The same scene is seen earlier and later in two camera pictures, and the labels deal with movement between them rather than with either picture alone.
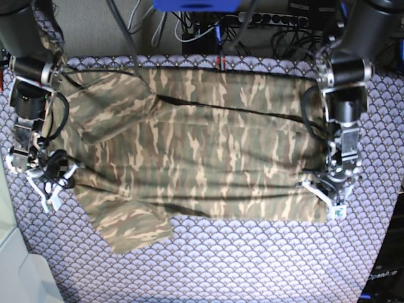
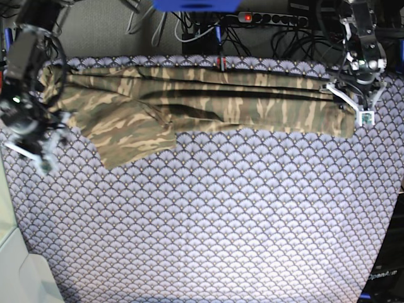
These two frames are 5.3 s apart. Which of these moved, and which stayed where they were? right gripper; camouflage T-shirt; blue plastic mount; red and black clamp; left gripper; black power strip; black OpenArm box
Moved: camouflage T-shirt; left gripper; right gripper
Stayed: blue plastic mount; red and black clamp; black power strip; black OpenArm box
